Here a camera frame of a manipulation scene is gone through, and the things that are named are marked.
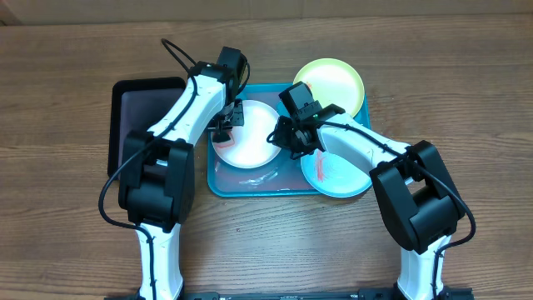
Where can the white plate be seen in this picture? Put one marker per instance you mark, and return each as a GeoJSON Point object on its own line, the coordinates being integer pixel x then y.
{"type": "Point", "coordinates": [247, 146]}

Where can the green and pink sponge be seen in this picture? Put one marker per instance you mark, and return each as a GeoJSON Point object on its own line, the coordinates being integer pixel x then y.
{"type": "Point", "coordinates": [223, 139]}

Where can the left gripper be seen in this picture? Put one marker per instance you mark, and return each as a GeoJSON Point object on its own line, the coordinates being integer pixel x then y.
{"type": "Point", "coordinates": [238, 119]}

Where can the green plate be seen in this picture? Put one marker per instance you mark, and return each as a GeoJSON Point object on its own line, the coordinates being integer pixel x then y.
{"type": "Point", "coordinates": [333, 81]}

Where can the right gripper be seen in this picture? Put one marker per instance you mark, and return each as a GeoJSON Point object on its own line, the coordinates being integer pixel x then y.
{"type": "Point", "coordinates": [286, 141]}

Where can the teal serving tray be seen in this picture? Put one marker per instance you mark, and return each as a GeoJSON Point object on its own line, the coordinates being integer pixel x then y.
{"type": "Point", "coordinates": [281, 176]}

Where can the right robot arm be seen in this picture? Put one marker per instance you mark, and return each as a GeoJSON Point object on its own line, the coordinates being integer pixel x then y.
{"type": "Point", "coordinates": [419, 203]}

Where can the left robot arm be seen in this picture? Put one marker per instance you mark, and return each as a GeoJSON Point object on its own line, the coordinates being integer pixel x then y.
{"type": "Point", "coordinates": [157, 171]}

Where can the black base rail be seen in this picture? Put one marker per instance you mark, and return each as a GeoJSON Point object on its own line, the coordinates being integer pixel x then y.
{"type": "Point", "coordinates": [381, 293]}

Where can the black rectangular tray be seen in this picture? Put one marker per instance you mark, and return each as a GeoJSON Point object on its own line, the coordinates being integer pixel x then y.
{"type": "Point", "coordinates": [136, 105]}

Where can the light blue plate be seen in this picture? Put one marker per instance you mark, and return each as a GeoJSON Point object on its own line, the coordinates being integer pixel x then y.
{"type": "Point", "coordinates": [334, 176]}

